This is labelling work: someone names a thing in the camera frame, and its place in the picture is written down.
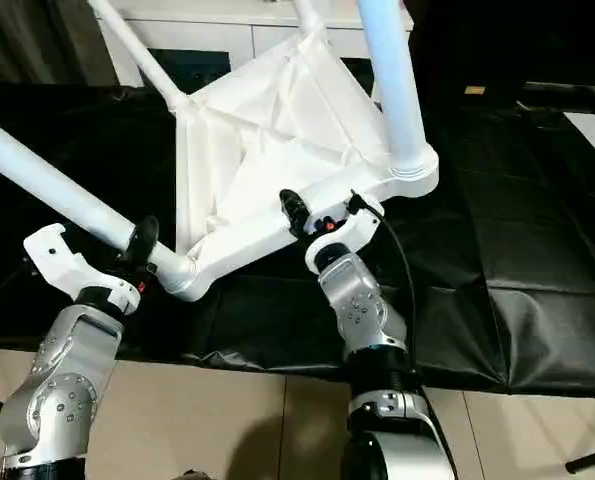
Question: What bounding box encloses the white cabinet with glass doors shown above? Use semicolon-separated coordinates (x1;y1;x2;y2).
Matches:
96;0;416;96

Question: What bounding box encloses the white plastic table top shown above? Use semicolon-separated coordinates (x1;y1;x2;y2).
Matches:
169;27;441;304

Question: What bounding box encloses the black plastic mat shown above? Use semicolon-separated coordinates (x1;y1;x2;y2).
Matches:
0;82;595;401

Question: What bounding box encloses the black horizontal bar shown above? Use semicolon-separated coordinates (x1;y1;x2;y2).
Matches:
521;81;595;114

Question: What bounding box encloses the white plastic table leg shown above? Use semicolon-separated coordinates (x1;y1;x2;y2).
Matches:
0;110;194;290
87;0;193;114
357;0;434;184
292;0;331;39

